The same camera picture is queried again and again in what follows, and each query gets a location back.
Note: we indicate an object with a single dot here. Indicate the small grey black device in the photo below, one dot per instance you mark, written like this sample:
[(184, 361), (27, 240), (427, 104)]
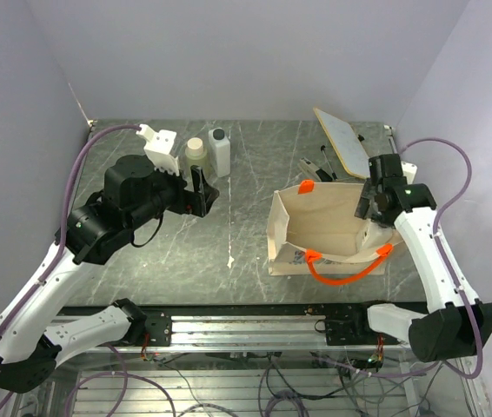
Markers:
[(313, 172)]

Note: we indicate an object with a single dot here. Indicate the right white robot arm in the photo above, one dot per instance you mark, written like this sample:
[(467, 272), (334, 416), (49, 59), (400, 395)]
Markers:
[(457, 323)]

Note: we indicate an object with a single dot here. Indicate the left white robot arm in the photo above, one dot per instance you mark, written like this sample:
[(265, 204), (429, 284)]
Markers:
[(31, 347)]

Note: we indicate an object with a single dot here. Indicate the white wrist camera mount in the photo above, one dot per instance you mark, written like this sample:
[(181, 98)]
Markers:
[(158, 148), (409, 171)]

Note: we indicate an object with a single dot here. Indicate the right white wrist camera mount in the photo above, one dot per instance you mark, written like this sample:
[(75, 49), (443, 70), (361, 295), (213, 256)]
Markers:
[(409, 171)]

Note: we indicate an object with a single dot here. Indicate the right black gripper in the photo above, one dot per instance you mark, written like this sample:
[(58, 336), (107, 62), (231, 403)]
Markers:
[(365, 201)]

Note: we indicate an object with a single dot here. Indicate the beige cap bottle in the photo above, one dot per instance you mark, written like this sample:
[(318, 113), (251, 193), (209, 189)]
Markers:
[(196, 154)]

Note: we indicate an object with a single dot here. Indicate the beige canvas tote bag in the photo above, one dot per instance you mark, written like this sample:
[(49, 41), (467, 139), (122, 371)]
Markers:
[(312, 230)]

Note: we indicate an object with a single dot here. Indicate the white board wooden edge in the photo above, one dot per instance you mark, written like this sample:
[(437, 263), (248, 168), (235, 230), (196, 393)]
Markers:
[(354, 142)]

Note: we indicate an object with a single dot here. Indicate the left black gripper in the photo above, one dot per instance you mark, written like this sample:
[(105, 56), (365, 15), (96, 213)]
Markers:
[(190, 201)]

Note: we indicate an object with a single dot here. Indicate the white bottle grey cap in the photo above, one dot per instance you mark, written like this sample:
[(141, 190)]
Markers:
[(372, 236), (220, 152)]

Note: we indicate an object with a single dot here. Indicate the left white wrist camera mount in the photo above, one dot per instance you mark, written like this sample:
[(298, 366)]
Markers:
[(158, 148)]

